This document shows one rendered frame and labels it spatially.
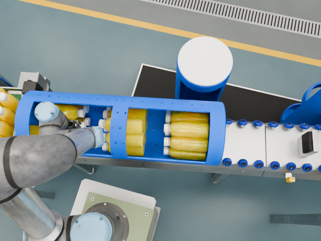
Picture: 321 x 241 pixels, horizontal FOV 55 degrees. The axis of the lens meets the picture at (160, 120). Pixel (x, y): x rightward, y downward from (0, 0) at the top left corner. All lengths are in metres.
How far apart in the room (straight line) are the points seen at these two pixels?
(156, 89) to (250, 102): 0.75
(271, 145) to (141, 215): 0.75
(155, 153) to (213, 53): 0.58
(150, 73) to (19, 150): 1.95
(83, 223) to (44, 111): 0.39
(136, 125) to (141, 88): 1.20
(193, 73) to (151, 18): 1.51
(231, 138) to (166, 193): 1.00
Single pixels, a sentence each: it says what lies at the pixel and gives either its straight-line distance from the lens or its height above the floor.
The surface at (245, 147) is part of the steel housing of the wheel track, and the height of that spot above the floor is 0.93.
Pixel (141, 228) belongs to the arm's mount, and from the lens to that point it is 1.22.
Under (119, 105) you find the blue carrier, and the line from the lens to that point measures 1.30.
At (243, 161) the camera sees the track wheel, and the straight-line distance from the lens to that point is 1.51.
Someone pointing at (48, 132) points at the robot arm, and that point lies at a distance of 1.11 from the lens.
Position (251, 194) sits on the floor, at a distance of 2.51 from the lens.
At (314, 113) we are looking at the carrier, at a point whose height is 0.65.
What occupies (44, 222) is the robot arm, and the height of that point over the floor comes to 1.53.
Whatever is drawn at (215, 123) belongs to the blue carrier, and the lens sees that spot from 1.26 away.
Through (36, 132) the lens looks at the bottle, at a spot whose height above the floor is 1.13.
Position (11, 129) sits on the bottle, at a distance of 1.67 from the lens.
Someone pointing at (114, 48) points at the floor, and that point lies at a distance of 2.86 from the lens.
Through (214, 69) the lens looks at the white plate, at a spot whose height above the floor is 1.04.
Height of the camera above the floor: 2.43
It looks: 73 degrees down
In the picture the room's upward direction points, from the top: 5 degrees counter-clockwise
